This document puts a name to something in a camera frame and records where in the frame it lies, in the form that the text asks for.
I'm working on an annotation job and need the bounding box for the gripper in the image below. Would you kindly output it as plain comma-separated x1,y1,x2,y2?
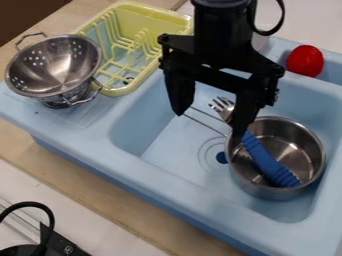
156,33,286,138

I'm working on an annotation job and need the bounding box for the metal sieve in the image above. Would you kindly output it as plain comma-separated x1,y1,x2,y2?
4,31,105,110

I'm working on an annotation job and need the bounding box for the toy sink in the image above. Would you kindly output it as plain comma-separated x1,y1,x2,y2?
0,35,342,256

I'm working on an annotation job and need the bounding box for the silver pot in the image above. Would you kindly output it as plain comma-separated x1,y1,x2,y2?
223,115,329,202

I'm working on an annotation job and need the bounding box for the yellow dish rack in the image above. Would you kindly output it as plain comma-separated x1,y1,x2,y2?
70,1,196,98

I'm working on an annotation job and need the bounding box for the red toy ball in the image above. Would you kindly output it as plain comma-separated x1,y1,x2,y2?
284,44,326,78

